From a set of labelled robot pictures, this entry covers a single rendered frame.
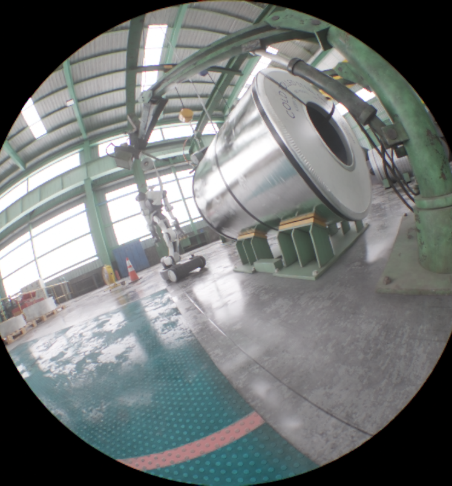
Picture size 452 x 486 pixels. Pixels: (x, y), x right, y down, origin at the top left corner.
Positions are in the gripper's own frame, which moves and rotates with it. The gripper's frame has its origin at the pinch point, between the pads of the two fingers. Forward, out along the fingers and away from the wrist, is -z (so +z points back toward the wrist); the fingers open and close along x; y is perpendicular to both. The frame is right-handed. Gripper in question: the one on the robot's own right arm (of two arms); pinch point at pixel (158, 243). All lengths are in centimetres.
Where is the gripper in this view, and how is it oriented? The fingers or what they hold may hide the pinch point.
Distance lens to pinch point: 241.0
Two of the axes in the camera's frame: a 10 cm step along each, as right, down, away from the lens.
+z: -4.9, -8.7, 0.6
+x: 6.7, -4.2, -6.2
